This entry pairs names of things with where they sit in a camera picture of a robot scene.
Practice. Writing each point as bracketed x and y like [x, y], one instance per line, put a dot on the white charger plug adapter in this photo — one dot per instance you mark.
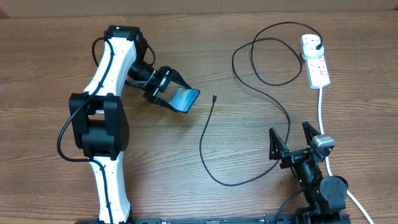
[310, 51]

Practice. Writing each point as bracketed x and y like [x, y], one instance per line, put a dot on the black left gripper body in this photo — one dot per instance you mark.
[159, 81]

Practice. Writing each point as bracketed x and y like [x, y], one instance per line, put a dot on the blue Galaxy smartphone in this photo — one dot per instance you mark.
[183, 99]

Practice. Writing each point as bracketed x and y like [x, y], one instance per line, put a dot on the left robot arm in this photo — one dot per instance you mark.
[98, 118]

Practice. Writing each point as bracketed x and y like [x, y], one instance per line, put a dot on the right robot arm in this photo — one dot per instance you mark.
[325, 196]

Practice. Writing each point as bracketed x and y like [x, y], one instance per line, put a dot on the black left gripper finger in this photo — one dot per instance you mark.
[177, 78]
[163, 103]

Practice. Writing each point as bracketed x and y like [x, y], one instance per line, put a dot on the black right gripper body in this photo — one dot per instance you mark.
[292, 158]

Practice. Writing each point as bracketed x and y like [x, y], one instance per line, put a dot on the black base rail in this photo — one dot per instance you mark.
[211, 221]

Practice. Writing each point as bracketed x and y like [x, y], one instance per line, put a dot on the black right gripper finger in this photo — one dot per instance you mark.
[277, 147]
[311, 134]

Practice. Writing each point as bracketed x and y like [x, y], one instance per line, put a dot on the white power strip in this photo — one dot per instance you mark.
[317, 72]

